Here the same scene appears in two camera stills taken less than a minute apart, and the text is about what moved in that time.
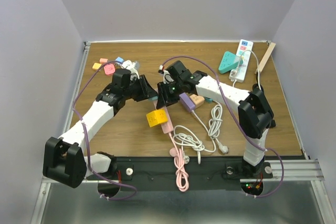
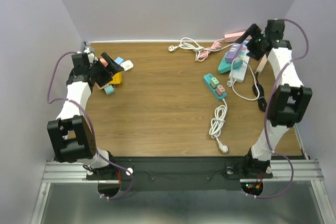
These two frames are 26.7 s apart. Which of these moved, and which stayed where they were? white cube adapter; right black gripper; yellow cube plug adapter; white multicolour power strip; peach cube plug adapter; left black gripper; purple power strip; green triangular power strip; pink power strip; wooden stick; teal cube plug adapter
Moved: peach cube plug adapter; pink power strip; yellow cube plug adapter; left black gripper; right black gripper; teal cube plug adapter; purple power strip
Stayed: white multicolour power strip; white cube adapter; green triangular power strip; wooden stick
